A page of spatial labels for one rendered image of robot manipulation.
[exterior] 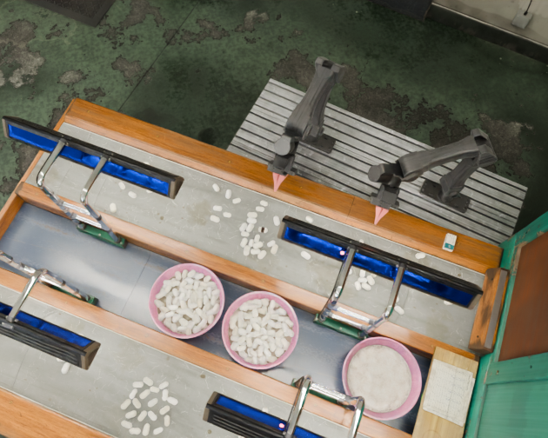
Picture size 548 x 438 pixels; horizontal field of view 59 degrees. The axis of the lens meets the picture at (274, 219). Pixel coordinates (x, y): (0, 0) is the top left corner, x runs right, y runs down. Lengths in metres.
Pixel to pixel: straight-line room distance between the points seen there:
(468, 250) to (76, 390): 1.47
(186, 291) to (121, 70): 1.83
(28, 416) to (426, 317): 1.38
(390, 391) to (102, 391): 0.97
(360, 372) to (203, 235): 0.75
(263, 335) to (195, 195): 0.60
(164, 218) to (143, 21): 1.87
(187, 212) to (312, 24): 1.89
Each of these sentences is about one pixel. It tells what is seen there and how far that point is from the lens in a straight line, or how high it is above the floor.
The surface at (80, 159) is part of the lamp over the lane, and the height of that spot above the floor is 1.07.
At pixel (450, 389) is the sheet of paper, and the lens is 1.80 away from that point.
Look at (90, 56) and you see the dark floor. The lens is 3.38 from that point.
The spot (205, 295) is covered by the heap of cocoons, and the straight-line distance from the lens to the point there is 1.78.
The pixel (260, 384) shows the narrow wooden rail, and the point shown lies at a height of 0.76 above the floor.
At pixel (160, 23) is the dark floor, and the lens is 3.45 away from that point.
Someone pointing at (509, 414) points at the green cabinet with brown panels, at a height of 1.02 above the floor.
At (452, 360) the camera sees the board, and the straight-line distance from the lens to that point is 1.81.
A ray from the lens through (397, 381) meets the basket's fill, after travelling 1.80.
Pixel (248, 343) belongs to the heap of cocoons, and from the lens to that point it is 1.73.
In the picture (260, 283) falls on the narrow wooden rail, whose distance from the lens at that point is 1.75.
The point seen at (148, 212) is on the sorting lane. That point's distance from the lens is 1.91.
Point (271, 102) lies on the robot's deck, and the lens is 2.21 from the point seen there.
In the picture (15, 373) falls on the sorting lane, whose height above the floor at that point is 0.74.
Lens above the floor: 2.46
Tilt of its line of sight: 69 degrees down
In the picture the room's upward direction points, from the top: 3 degrees clockwise
